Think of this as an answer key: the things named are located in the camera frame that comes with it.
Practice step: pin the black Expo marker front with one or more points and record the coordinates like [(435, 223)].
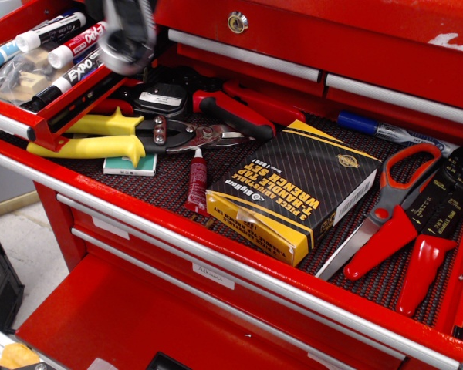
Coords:
[(67, 81)]

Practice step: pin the black expo marker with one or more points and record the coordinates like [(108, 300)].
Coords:
[(67, 81), (51, 31)]

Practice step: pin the black red drawer liner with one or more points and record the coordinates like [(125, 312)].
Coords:
[(160, 200)]

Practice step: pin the black Expo marker back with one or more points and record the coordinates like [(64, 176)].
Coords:
[(51, 31)]

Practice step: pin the red grey scissors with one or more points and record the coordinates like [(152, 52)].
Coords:
[(392, 193)]

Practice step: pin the red Expo marker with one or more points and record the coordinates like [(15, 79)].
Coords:
[(62, 55)]

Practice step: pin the silver box cutter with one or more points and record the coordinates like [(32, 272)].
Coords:
[(130, 39)]

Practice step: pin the red black crimping tool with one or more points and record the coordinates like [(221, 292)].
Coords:
[(250, 112)]

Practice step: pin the large red open drawer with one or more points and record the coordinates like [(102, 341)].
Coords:
[(148, 276)]

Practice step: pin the red handled wire stripper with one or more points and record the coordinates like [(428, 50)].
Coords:
[(429, 222)]

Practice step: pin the green white small box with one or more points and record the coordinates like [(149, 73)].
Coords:
[(123, 166)]

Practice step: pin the small red upper drawer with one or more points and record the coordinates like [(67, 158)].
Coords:
[(46, 126)]

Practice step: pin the black octagonal tape measure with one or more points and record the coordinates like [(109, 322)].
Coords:
[(164, 99)]

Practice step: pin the brass cabinet lock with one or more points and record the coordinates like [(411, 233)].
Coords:
[(237, 22)]

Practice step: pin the blue capped BIC marker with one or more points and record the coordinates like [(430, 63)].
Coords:
[(390, 133)]

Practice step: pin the yellow handled tin snips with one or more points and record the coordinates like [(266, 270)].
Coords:
[(135, 137)]

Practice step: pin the red tool cabinet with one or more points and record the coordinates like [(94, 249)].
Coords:
[(397, 61)]

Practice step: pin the clear plastic parts bag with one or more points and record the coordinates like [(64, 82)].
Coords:
[(26, 75)]

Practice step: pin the red threadlocker tube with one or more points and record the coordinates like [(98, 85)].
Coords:
[(196, 199)]

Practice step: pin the yellow sponge object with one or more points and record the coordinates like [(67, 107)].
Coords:
[(16, 355)]

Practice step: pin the black yellow wrench set box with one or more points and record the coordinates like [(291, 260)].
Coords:
[(292, 190)]

